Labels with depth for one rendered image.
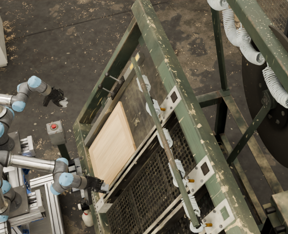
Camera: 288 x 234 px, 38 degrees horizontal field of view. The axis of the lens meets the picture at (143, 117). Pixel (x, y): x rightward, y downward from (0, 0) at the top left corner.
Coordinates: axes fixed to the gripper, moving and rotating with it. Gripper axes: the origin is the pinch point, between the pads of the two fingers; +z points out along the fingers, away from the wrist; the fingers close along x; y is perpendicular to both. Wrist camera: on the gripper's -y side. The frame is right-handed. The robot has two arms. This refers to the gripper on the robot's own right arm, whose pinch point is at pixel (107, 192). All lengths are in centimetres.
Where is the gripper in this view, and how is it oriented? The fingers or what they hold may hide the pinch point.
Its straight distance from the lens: 267.6
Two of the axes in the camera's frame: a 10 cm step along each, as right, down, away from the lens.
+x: -6.5, -1.5, 7.4
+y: 3.1, -9.5, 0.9
